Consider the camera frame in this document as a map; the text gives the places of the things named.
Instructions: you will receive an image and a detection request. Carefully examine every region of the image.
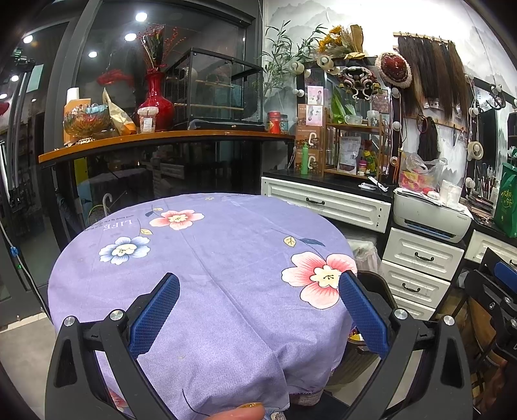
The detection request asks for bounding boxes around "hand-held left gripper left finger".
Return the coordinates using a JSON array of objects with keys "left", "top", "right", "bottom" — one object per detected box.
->
[{"left": 45, "top": 272, "right": 181, "bottom": 420}]

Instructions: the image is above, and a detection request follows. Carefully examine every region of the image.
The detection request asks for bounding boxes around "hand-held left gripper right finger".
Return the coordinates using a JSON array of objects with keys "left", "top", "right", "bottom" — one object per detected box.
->
[{"left": 323, "top": 270, "right": 473, "bottom": 420}]

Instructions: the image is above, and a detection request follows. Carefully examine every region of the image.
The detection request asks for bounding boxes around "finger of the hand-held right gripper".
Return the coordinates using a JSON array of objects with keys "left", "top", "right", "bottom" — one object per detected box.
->
[
  {"left": 463, "top": 269, "right": 510, "bottom": 329},
  {"left": 480, "top": 247, "right": 517, "bottom": 292}
]

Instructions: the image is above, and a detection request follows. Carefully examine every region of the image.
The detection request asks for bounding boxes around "brown trash bin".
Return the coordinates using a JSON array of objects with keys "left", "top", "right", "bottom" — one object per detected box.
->
[{"left": 330, "top": 270, "right": 399, "bottom": 389}]

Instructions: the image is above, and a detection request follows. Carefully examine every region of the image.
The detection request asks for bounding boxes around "person's left hand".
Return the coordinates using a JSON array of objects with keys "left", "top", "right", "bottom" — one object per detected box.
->
[{"left": 210, "top": 402, "right": 266, "bottom": 420}]

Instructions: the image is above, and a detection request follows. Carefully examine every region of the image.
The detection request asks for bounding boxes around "white drawer front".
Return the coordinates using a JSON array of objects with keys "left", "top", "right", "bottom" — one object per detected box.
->
[{"left": 464, "top": 230, "right": 517, "bottom": 264}]

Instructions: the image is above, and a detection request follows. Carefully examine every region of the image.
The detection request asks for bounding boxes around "waste bin with pale liner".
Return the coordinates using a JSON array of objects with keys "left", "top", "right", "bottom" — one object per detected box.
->
[{"left": 346, "top": 238, "right": 383, "bottom": 279}]

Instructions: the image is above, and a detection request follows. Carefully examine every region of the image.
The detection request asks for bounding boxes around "green printed bag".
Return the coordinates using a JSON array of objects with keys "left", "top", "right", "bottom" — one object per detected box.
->
[{"left": 493, "top": 162, "right": 517, "bottom": 238}]

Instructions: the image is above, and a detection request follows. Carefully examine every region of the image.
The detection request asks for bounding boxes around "purple floral tablecloth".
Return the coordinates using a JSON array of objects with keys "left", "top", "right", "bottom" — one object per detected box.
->
[{"left": 47, "top": 193, "right": 358, "bottom": 420}]

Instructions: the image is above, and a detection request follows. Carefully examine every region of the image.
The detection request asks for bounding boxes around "white printer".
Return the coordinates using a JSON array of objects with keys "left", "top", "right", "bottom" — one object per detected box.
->
[{"left": 393, "top": 189, "right": 473, "bottom": 243}]

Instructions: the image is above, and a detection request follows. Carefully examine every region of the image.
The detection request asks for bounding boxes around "white plastic container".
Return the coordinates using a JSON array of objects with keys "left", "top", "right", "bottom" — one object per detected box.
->
[{"left": 438, "top": 180, "right": 461, "bottom": 205}]

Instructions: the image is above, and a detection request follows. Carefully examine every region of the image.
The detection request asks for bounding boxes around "wide white drawer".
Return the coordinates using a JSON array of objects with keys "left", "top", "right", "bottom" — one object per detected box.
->
[{"left": 261, "top": 177, "right": 392, "bottom": 234}]

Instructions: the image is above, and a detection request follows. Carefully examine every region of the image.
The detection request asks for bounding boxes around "clear bag with red contents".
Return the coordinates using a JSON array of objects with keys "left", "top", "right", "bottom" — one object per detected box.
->
[{"left": 398, "top": 152, "right": 448, "bottom": 194}]

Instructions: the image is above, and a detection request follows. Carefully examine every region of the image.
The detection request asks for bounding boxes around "black hair bundle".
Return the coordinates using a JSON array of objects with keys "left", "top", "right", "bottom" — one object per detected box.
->
[{"left": 417, "top": 117, "right": 440, "bottom": 162}]

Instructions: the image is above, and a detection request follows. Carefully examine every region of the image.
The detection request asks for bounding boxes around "brown cardboard box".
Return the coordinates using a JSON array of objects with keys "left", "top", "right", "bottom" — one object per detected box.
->
[
  {"left": 294, "top": 149, "right": 325, "bottom": 175},
  {"left": 295, "top": 126, "right": 326, "bottom": 151}
]

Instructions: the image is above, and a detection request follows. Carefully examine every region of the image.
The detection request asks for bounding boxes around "white and dark pouch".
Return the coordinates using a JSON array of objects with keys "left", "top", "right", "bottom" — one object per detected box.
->
[{"left": 338, "top": 136, "right": 362, "bottom": 173}]

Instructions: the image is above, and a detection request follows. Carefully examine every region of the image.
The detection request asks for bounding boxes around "curved wooden counter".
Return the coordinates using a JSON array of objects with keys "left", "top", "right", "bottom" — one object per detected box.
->
[{"left": 38, "top": 130, "right": 296, "bottom": 164}]

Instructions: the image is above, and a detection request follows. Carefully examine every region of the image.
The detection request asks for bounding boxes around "small wooden rack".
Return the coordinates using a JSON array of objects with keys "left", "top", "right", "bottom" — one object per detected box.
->
[{"left": 324, "top": 120, "right": 387, "bottom": 179}]

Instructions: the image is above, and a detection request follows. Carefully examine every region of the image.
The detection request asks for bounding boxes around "clear plastic jar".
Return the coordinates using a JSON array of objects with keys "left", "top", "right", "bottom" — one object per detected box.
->
[{"left": 138, "top": 107, "right": 159, "bottom": 134}]

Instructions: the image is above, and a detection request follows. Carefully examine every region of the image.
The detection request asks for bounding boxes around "yellow snack bag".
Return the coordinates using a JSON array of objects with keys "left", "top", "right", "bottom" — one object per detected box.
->
[{"left": 102, "top": 88, "right": 138, "bottom": 136}]

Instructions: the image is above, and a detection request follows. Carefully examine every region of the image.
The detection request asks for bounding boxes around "brown box with photo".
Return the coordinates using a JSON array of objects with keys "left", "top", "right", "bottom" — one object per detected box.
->
[{"left": 298, "top": 104, "right": 326, "bottom": 128}]

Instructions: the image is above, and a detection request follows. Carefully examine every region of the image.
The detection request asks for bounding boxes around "patterned glass bowl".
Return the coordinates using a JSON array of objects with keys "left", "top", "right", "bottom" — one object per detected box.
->
[{"left": 63, "top": 104, "right": 112, "bottom": 140}]

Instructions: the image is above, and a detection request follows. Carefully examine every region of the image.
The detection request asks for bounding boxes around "red ceramic vase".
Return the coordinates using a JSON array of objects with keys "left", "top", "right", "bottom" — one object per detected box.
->
[{"left": 138, "top": 69, "right": 175, "bottom": 132}]

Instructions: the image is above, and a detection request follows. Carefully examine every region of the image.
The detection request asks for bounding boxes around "row of brown hair extensions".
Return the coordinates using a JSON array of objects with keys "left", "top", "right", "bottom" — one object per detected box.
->
[{"left": 394, "top": 31, "right": 474, "bottom": 119}]

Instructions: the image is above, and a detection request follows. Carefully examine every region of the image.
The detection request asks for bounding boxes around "ornate headdress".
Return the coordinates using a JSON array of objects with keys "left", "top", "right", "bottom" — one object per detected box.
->
[{"left": 338, "top": 65, "right": 381, "bottom": 100}]

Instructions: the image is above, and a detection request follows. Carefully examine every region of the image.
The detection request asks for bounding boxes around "round red embroidered hat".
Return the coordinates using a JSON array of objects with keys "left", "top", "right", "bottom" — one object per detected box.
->
[{"left": 375, "top": 52, "right": 413, "bottom": 88}]

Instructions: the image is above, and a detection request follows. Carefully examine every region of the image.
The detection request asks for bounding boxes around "wooden shelf with items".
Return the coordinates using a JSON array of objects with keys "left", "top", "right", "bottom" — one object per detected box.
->
[{"left": 297, "top": 57, "right": 403, "bottom": 179}]

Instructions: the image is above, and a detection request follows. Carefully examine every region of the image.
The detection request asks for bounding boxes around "red dried flower bouquet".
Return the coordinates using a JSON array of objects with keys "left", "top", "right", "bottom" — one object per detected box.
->
[{"left": 135, "top": 24, "right": 187, "bottom": 74}]

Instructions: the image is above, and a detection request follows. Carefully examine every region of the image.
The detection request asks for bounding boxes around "green leafy plant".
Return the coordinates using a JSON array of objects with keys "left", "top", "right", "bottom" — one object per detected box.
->
[{"left": 262, "top": 21, "right": 329, "bottom": 98}]

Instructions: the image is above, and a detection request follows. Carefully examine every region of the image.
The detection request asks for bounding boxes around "dried yellow flower bouquet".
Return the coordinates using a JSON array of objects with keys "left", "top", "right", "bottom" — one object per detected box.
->
[{"left": 317, "top": 24, "right": 366, "bottom": 59}]

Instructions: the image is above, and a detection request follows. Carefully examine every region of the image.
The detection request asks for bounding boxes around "black frame wall mirror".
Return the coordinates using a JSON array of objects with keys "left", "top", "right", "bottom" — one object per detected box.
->
[{"left": 464, "top": 76, "right": 517, "bottom": 215}]

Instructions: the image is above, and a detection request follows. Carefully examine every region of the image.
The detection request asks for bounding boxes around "thin cable with blue clip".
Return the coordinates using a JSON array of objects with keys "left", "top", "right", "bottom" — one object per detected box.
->
[{"left": 0, "top": 220, "right": 50, "bottom": 320}]

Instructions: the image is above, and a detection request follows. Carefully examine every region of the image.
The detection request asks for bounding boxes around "black frame glass display case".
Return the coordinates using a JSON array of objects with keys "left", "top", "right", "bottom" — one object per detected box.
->
[{"left": 164, "top": 47, "right": 266, "bottom": 131}]

